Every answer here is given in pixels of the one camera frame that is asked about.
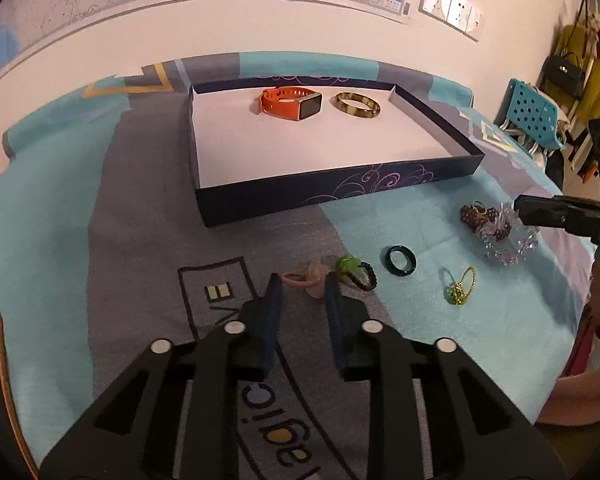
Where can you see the teal grey printed blanket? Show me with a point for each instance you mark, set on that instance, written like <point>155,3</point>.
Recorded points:
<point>130,210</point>

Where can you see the dark blue cardboard box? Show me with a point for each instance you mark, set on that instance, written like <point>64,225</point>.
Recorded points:
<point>330,160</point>

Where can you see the brown yellow bangle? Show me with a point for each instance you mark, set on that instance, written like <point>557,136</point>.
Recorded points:
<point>342,107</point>

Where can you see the black handbag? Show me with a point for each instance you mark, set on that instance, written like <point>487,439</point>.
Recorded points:
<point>565,75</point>

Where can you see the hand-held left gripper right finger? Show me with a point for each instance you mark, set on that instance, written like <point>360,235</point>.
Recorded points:
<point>332,320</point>

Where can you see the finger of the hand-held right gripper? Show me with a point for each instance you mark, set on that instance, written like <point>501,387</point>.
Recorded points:
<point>550,212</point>

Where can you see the orange smartwatch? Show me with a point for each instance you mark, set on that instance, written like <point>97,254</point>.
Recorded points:
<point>310,105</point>

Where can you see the person's right forearm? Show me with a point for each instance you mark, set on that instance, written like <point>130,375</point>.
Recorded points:
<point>580,400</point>

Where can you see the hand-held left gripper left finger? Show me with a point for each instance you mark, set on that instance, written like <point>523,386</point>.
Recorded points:
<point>272,320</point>

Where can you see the teal perforated chair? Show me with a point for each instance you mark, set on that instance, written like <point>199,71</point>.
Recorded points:
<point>527,110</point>

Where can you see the white red hanging ornament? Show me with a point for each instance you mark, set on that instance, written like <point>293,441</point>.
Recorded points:
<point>597,27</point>

